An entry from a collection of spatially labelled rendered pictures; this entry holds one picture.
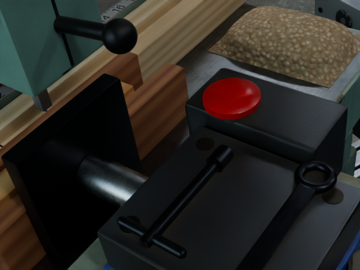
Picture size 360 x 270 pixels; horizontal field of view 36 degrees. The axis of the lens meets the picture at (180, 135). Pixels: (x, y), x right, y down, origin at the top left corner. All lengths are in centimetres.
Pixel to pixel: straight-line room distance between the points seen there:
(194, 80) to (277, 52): 8
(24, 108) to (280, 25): 24
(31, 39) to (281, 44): 24
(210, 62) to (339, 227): 30
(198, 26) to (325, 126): 28
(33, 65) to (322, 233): 19
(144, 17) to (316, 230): 31
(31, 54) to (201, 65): 22
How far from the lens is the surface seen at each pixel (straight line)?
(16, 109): 44
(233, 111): 28
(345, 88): 49
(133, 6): 53
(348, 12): 86
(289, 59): 50
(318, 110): 30
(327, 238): 25
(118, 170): 35
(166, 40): 51
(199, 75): 51
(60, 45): 36
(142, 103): 42
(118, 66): 45
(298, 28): 52
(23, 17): 33
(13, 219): 37
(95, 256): 31
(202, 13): 55
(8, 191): 38
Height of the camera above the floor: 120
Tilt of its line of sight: 42 degrees down
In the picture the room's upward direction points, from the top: 10 degrees counter-clockwise
